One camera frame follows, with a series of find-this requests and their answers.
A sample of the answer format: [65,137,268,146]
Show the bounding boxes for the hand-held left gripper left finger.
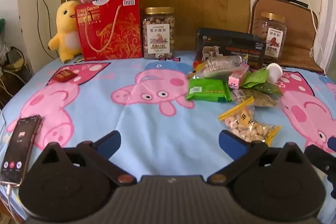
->
[35,130,137,186]

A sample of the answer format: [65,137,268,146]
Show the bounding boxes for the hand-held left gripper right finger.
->
[207,130,310,186]

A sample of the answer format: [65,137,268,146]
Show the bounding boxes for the zip bag of nuts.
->
[219,97,281,147]

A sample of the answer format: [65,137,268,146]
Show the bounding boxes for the clear bag of seeds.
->
[231,89,281,107]

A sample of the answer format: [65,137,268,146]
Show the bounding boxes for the green snack packet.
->
[186,78,232,103]

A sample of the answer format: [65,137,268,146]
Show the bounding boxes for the small pink box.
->
[228,65,250,89]

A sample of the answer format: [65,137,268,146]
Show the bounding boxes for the dark green packet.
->
[253,82,282,96]

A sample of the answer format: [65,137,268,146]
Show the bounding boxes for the light green packet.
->
[241,69,268,89]

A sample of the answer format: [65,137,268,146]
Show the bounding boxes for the clear biscuit zip bag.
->
[188,55,248,80]

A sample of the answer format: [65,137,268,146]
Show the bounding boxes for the white round container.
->
[266,63,283,83]

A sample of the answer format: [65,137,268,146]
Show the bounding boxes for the black box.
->
[194,28,267,69]

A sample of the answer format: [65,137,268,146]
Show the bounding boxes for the small red packet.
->
[51,69,78,83]

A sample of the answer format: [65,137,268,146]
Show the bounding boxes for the black smartphone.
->
[0,114,43,188]

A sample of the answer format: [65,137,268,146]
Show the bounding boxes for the red gift box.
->
[75,0,146,62]

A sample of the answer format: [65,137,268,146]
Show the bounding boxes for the brown seat cushion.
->
[248,0,326,73]

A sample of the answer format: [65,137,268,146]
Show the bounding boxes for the yellow duck plush toy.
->
[48,0,83,64]

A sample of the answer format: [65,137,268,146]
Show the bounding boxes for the cashew nut jar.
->
[142,7,176,60]

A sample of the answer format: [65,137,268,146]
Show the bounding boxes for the pecan nut jar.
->
[252,12,287,62]

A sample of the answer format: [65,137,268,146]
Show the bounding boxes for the white phone cable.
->
[6,183,17,224]

